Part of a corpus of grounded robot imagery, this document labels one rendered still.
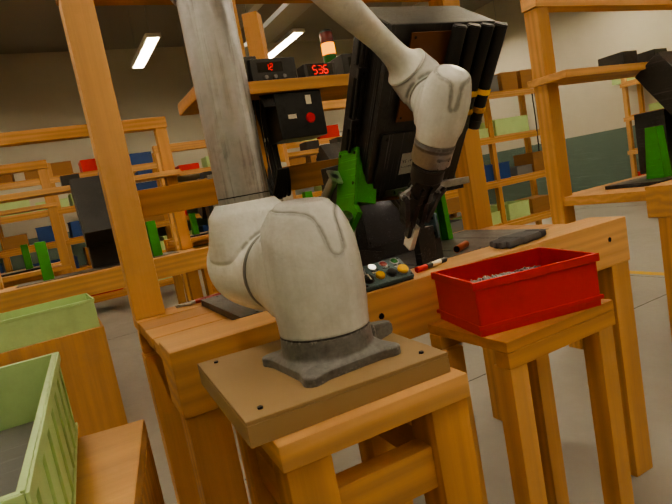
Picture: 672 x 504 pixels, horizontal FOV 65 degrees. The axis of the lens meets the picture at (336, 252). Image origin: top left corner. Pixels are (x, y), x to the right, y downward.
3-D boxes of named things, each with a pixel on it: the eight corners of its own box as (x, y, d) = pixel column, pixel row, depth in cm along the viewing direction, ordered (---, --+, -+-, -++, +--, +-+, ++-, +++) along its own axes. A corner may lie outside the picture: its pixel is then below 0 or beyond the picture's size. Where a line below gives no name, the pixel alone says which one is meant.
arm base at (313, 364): (423, 345, 89) (418, 313, 89) (309, 389, 78) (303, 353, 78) (362, 329, 105) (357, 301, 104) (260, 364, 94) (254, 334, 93)
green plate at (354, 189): (377, 220, 159) (380, 150, 158) (352, 218, 155) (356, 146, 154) (358, 221, 169) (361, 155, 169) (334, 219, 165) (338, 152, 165)
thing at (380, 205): (434, 245, 189) (418, 150, 185) (362, 265, 176) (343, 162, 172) (404, 245, 205) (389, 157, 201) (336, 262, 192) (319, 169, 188)
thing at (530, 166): (569, 224, 777) (548, 65, 749) (440, 262, 666) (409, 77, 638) (539, 224, 825) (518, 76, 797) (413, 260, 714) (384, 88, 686)
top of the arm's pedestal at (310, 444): (471, 396, 84) (468, 372, 83) (283, 475, 71) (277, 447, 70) (372, 354, 113) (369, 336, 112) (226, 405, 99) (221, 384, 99)
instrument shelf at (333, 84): (434, 77, 198) (432, 66, 198) (196, 99, 158) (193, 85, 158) (396, 93, 220) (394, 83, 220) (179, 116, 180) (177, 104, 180)
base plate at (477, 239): (550, 234, 180) (549, 228, 179) (242, 325, 131) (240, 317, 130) (466, 234, 217) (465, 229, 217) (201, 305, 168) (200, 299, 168)
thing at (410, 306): (631, 259, 178) (626, 215, 176) (184, 421, 111) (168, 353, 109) (593, 258, 190) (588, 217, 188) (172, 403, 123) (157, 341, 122)
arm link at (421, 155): (464, 146, 115) (457, 170, 118) (439, 128, 121) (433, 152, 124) (431, 152, 111) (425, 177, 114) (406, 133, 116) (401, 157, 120)
